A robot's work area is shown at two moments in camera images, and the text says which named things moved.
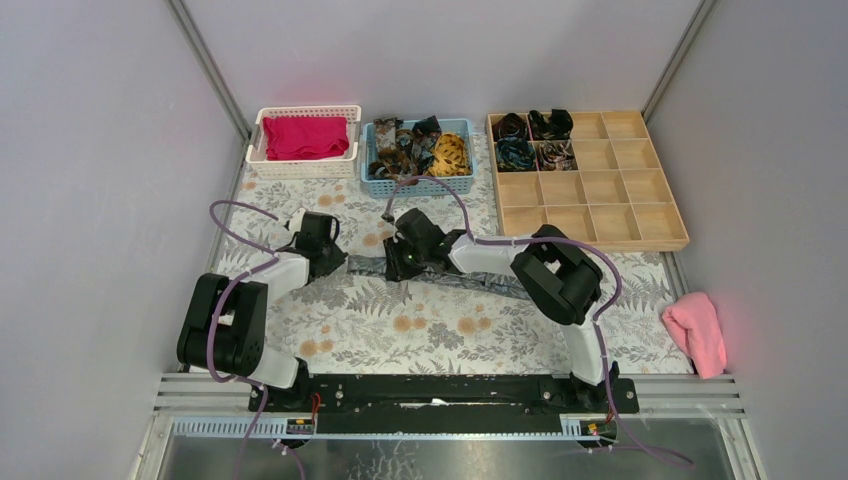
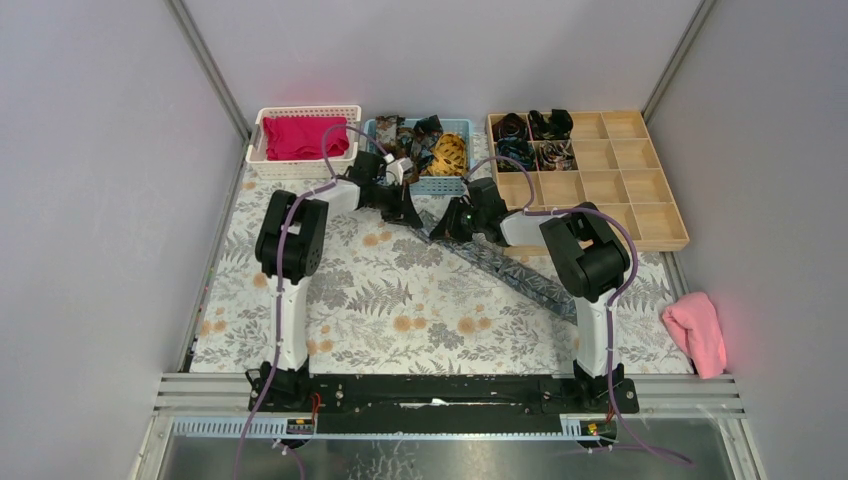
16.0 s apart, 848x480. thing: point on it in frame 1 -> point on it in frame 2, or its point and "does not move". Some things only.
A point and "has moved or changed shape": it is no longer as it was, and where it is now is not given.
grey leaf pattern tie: x=376 y=268 has moved or changed shape
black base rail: x=443 y=404 does not move
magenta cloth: x=301 y=137 does not move
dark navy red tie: x=426 y=134 does not move
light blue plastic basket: x=377 y=188 does not move
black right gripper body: x=404 y=258 -> x=463 y=221
